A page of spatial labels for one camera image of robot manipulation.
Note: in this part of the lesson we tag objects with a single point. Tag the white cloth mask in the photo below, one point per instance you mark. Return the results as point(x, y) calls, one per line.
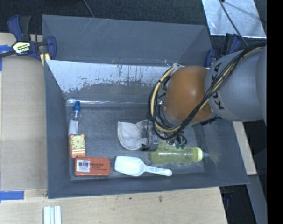
point(129, 135)

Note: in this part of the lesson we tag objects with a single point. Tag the yellow-green baby bottle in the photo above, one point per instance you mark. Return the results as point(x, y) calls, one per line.
point(174, 156)

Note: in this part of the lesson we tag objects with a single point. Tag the white plastic scoop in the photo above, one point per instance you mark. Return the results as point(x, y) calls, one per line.
point(129, 165)

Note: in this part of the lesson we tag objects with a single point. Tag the red-brown flat block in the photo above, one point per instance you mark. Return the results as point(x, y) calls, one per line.
point(97, 167)

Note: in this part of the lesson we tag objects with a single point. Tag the orange tiger toy clock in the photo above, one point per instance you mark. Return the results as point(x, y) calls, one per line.
point(77, 146)

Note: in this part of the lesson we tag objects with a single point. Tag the clear spray bottle blue cap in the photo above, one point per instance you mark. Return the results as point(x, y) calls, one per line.
point(74, 120)

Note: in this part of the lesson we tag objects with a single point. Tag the grey metal bin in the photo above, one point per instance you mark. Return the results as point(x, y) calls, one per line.
point(104, 38)

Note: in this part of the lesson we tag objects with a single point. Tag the pale wood flat board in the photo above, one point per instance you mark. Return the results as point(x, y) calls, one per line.
point(22, 125)

